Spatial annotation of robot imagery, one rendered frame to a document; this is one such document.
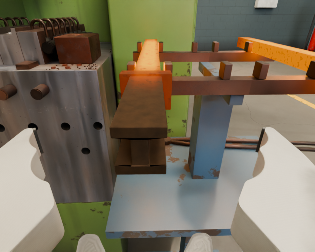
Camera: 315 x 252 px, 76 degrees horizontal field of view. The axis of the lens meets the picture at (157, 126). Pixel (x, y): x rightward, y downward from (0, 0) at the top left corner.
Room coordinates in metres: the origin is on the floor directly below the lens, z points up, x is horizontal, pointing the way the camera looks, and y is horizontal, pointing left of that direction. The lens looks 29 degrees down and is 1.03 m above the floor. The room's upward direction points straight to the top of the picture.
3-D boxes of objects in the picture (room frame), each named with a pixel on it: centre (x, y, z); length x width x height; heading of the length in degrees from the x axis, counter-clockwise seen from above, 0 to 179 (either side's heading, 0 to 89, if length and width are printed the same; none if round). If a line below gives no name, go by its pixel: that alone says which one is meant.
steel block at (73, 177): (0.75, 0.34, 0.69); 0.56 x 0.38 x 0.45; 3
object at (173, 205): (0.37, -0.11, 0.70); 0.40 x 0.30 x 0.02; 92
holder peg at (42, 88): (0.45, 0.27, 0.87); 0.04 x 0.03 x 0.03; 3
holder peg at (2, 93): (0.45, 0.35, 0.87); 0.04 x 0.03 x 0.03; 3
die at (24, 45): (0.74, 0.40, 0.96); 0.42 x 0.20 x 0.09; 3
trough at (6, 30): (0.74, 0.37, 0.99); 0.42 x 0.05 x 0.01; 3
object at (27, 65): (0.50, 0.31, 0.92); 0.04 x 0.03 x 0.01; 1
